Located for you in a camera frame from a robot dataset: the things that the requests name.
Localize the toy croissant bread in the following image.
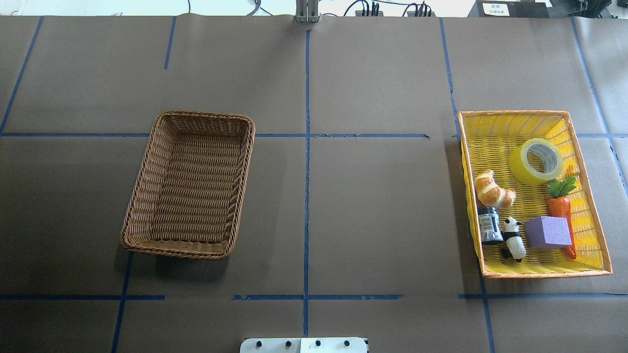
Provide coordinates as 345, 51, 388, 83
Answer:
474, 169, 517, 209

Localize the small black jar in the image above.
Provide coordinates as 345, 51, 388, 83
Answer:
478, 206, 504, 246

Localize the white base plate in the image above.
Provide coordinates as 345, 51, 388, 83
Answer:
239, 337, 369, 353

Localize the toy carrot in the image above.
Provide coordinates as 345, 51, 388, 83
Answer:
547, 176, 577, 260

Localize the purple foam block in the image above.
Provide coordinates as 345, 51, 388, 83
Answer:
524, 215, 574, 250

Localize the panda figurine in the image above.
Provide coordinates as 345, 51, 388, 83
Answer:
500, 216, 526, 263

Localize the yellow plastic basket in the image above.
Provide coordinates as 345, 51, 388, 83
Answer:
458, 110, 613, 278

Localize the aluminium frame post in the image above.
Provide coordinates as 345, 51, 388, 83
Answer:
295, 0, 320, 23

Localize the black box with label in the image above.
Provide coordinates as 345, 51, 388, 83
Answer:
467, 0, 549, 18

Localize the yellow tape roll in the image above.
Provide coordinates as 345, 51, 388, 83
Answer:
508, 138, 565, 187

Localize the brown wicker basket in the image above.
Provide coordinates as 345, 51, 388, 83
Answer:
120, 110, 256, 260

